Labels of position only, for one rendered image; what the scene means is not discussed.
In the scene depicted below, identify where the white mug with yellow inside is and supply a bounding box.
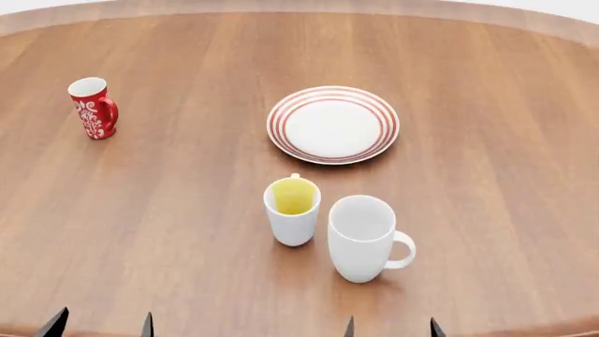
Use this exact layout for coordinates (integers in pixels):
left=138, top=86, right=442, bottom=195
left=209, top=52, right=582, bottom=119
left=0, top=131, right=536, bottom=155
left=262, top=172, right=323, bottom=248

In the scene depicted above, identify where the red mug with white pattern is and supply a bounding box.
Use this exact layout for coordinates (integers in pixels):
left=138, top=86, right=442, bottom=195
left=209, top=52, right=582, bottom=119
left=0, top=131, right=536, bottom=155
left=66, top=76, right=120, bottom=140

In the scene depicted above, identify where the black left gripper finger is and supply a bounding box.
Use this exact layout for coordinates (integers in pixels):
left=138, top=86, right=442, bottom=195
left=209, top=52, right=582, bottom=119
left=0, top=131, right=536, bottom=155
left=34, top=306, right=70, bottom=337
left=140, top=311, right=156, bottom=337

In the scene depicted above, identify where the large plain white mug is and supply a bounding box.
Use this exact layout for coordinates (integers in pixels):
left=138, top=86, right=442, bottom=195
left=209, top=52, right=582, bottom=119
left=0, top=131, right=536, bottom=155
left=327, top=194, right=417, bottom=285

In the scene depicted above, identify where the white plate with red rings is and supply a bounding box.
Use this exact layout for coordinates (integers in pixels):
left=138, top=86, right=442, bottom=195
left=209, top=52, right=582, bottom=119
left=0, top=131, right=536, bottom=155
left=266, top=84, right=402, bottom=166

